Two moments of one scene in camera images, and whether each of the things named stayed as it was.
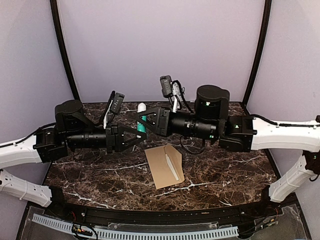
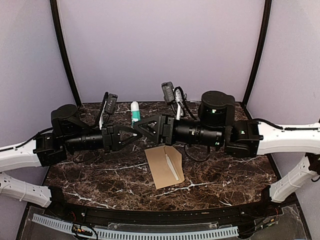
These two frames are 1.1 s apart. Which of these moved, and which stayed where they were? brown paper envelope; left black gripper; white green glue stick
Moved: white green glue stick
Stayed: left black gripper; brown paper envelope
